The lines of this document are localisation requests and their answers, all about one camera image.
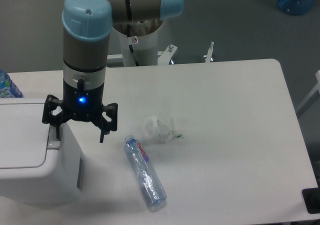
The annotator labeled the clear empty plastic bottle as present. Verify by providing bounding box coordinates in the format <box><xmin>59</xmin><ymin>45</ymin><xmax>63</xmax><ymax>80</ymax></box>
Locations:
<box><xmin>124</xmin><ymin>135</ymin><xmax>167</xmax><ymax>212</ymax></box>

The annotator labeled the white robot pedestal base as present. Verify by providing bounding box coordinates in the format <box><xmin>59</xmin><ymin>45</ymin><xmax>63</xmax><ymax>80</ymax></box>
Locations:
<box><xmin>86</xmin><ymin>18</ymin><xmax>216</xmax><ymax>68</ymax></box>

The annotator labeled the white push-lid trash can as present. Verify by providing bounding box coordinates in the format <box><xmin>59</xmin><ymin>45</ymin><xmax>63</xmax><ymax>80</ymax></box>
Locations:
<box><xmin>0</xmin><ymin>98</ymin><xmax>85</xmax><ymax>204</ymax></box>

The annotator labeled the white frame at right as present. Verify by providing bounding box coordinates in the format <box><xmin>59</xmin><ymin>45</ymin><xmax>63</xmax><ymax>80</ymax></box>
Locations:
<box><xmin>296</xmin><ymin>70</ymin><xmax>320</xmax><ymax>119</ymax></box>

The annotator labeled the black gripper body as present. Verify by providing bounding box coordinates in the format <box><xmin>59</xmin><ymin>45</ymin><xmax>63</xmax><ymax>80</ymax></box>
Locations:
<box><xmin>62</xmin><ymin>81</ymin><xmax>104</xmax><ymax>122</ymax></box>

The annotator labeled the black device at table edge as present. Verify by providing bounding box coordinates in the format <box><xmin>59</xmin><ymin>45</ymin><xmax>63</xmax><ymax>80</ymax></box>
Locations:
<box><xmin>302</xmin><ymin>187</ymin><xmax>320</xmax><ymax>214</ymax></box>

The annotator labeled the blue labelled bottle at left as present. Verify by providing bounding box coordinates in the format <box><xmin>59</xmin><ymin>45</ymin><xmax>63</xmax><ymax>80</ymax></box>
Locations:
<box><xmin>0</xmin><ymin>69</ymin><xmax>24</xmax><ymax>98</ymax></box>

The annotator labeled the crumpled white plastic wrapper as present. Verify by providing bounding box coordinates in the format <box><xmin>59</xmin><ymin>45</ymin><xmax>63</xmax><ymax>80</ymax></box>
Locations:
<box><xmin>141</xmin><ymin>113</ymin><xmax>183</xmax><ymax>144</ymax></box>

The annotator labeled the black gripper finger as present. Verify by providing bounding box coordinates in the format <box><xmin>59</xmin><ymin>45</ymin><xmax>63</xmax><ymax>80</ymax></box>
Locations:
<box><xmin>92</xmin><ymin>103</ymin><xmax>118</xmax><ymax>143</ymax></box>
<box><xmin>42</xmin><ymin>94</ymin><xmax>73</xmax><ymax>139</ymax></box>

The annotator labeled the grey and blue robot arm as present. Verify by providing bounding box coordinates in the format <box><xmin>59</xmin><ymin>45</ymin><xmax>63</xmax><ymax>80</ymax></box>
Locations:
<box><xmin>42</xmin><ymin>0</ymin><xmax>184</xmax><ymax>139</ymax></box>

